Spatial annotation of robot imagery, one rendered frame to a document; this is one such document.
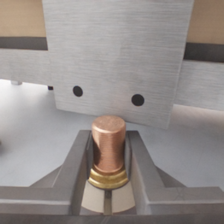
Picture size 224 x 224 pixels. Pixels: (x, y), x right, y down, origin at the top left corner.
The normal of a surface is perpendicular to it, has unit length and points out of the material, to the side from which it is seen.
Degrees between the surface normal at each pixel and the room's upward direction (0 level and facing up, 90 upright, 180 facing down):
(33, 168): 180
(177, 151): 180
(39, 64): 90
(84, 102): 90
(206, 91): 90
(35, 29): 90
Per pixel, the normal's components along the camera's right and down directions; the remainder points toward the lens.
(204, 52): -0.33, 0.42
